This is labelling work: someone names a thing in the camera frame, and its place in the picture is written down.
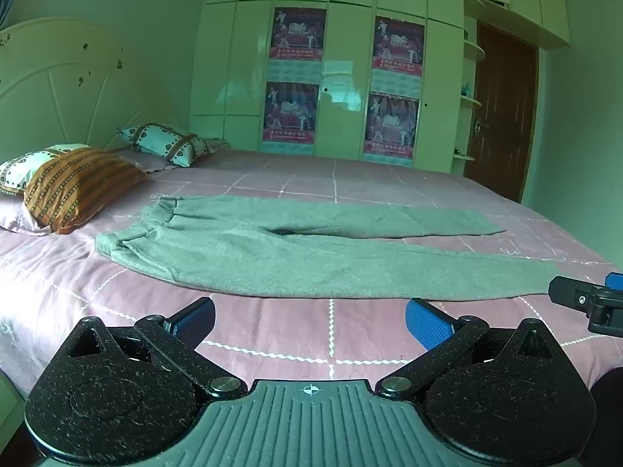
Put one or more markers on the white patterned pillow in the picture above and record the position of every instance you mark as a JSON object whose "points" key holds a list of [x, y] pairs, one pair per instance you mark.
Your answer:
{"points": [[19, 168]]}

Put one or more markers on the purple printed poster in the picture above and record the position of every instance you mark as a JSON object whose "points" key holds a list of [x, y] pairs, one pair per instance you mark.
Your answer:
{"points": [[297, 34], [399, 48], [291, 116], [392, 126]]}

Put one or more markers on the teal patterned pillow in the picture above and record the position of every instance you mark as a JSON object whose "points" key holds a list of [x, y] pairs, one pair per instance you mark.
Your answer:
{"points": [[165, 143]]}

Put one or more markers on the orange striped pillow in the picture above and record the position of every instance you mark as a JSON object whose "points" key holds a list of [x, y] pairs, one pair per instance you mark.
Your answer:
{"points": [[82, 185]]}

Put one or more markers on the cream bed headboard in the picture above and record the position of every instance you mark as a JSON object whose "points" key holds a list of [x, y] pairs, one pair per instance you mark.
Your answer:
{"points": [[73, 92]]}

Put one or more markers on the pink pillow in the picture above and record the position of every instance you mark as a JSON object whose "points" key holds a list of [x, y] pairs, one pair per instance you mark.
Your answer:
{"points": [[17, 219], [138, 160]]}

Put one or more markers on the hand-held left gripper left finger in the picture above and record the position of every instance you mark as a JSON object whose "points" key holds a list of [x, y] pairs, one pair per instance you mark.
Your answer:
{"points": [[194, 323]]}

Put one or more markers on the brown wooden door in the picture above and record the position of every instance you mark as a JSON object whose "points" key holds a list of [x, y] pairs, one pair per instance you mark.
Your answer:
{"points": [[506, 116]]}

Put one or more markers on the grey pants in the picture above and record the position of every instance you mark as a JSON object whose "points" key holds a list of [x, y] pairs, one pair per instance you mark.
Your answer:
{"points": [[292, 262]]}

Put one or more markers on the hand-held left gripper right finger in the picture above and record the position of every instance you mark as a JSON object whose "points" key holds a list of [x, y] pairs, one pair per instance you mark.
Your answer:
{"points": [[428, 326]]}

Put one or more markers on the cream corner shelves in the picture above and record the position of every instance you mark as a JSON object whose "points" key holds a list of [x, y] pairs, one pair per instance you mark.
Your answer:
{"points": [[471, 51]]}

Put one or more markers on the cream wardrobe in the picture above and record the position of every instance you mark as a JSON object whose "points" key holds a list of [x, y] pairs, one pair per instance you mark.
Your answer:
{"points": [[228, 58]]}

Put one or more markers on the bed with pink quilt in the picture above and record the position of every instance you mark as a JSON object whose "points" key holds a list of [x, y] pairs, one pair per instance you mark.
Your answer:
{"points": [[370, 180]]}

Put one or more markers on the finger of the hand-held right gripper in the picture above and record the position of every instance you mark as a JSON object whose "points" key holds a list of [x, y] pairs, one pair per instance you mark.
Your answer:
{"points": [[601, 311], [615, 280]]}

